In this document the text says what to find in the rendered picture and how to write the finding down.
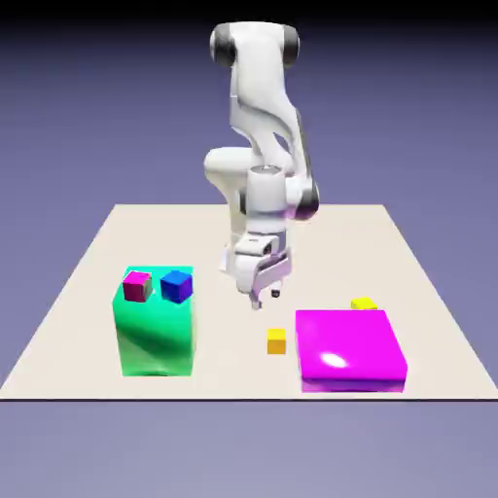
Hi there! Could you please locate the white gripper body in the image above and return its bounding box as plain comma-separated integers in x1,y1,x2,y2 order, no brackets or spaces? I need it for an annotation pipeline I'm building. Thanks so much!
233,248,293,300

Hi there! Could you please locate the small blue cube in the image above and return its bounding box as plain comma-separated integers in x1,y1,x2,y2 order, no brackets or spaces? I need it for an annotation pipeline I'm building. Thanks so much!
160,269,195,305

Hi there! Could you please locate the small magenta cube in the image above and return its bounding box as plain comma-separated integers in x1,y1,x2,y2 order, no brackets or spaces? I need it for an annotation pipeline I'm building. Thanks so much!
122,270,154,303

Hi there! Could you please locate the large magenta box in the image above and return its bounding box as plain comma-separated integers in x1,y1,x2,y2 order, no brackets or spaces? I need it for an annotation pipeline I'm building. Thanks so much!
294,308,409,394

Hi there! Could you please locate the large green box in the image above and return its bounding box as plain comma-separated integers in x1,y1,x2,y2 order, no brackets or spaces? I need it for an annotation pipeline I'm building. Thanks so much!
111,265,195,377

